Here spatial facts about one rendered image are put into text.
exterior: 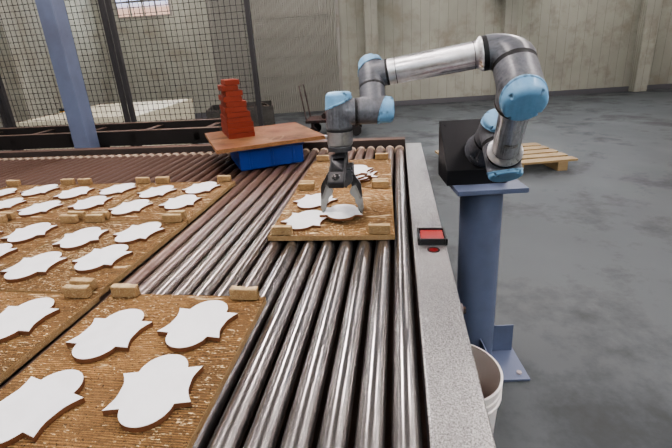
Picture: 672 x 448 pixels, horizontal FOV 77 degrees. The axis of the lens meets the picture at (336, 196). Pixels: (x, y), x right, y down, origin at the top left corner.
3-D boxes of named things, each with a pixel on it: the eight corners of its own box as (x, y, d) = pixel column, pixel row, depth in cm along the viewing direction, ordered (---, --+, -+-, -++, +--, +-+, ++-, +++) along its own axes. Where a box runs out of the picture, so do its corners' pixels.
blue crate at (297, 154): (287, 149, 226) (286, 131, 223) (305, 161, 199) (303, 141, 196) (229, 158, 216) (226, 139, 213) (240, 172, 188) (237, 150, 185)
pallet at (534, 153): (537, 151, 551) (538, 142, 547) (579, 170, 461) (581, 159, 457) (433, 158, 549) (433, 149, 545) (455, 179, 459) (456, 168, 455)
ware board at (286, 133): (295, 125, 241) (294, 121, 240) (325, 139, 196) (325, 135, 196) (205, 136, 224) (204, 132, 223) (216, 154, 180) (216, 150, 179)
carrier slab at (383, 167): (390, 161, 190) (390, 158, 189) (391, 190, 151) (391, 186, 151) (314, 164, 194) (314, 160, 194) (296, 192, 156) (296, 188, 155)
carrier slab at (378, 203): (392, 191, 151) (392, 186, 150) (395, 240, 112) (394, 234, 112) (296, 193, 155) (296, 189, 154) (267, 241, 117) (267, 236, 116)
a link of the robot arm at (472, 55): (531, 12, 112) (353, 50, 123) (541, 43, 108) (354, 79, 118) (525, 43, 122) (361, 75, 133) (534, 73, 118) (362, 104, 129)
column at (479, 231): (498, 326, 219) (510, 165, 190) (530, 381, 183) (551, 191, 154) (425, 330, 220) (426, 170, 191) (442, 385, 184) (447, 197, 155)
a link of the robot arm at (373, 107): (392, 79, 119) (353, 81, 119) (395, 112, 114) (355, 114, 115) (390, 97, 126) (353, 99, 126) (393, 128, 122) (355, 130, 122)
